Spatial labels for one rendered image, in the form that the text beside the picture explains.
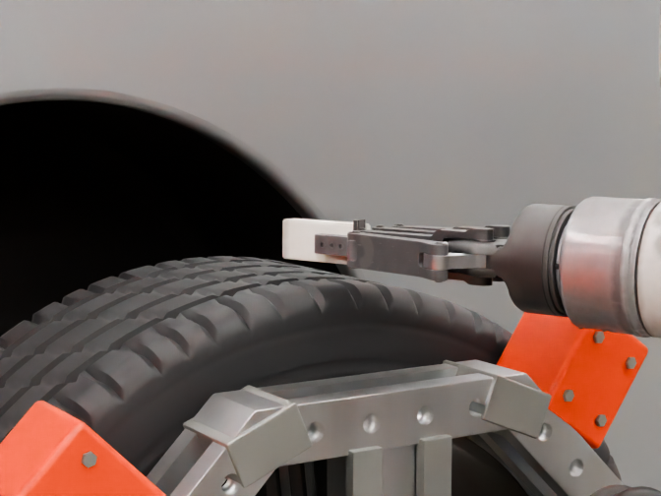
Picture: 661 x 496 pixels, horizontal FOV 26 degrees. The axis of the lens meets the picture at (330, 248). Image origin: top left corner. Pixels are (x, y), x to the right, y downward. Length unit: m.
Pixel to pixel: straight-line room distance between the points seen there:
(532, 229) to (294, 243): 0.21
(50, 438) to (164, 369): 0.13
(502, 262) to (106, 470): 0.29
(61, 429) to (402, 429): 0.24
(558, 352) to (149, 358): 0.31
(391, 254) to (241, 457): 0.18
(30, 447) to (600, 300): 0.37
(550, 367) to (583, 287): 0.16
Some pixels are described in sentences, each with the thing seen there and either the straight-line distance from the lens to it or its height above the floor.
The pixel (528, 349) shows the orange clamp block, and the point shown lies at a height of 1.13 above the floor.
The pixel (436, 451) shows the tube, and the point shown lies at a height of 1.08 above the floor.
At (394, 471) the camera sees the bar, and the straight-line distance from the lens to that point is 1.00.
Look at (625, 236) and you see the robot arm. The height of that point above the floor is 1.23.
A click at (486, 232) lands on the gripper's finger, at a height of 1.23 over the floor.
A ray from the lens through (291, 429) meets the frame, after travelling 0.94.
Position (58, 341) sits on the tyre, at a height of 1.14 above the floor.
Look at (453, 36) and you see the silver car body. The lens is 1.58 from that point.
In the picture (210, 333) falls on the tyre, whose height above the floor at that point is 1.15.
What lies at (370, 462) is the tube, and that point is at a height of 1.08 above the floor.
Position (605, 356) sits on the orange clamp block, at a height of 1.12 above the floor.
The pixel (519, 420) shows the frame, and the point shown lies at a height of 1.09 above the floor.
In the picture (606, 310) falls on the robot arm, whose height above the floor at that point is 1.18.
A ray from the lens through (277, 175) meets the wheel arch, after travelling 1.46.
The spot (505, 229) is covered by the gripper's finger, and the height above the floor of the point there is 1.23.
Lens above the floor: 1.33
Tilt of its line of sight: 7 degrees down
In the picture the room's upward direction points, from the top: straight up
